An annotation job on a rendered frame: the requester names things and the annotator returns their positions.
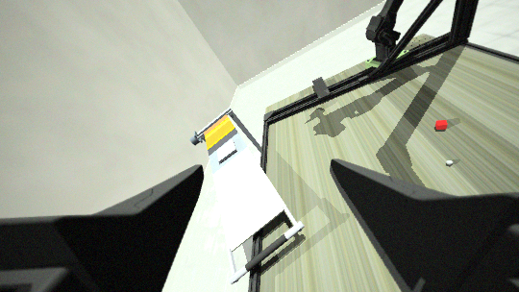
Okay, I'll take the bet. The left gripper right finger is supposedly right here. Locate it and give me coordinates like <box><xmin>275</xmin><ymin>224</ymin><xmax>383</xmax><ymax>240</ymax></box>
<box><xmin>330</xmin><ymin>158</ymin><xmax>519</xmax><ymax>292</ymax></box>

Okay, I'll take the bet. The small red cube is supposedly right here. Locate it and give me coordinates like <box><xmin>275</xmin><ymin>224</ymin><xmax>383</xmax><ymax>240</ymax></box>
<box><xmin>435</xmin><ymin>120</ymin><xmax>447</xmax><ymax>130</ymax></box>

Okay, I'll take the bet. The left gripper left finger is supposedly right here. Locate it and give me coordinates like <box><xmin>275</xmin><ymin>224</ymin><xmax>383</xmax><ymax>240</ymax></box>
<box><xmin>0</xmin><ymin>164</ymin><xmax>204</xmax><ymax>292</ymax></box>

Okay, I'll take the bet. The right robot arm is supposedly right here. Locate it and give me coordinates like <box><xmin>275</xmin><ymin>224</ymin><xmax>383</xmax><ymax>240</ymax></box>
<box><xmin>365</xmin><ymin>0</ymin><xmax>404</xmax><ymax>62</ymax></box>

